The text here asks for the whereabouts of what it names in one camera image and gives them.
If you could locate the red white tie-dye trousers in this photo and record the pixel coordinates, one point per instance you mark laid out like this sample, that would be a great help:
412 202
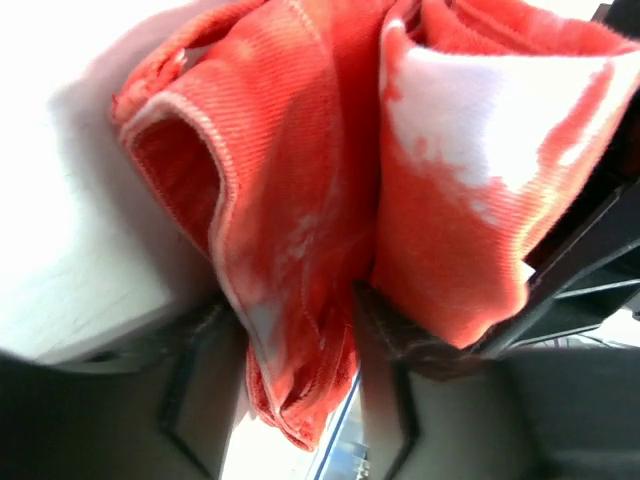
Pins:
425 147

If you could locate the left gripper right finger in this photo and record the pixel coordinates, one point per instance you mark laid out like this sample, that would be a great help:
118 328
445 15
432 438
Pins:
431 411

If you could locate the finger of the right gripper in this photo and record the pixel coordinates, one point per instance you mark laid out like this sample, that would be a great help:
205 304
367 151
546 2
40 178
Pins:
588 266

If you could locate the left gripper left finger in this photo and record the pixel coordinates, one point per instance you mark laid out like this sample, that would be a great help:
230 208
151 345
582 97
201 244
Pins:
159 404

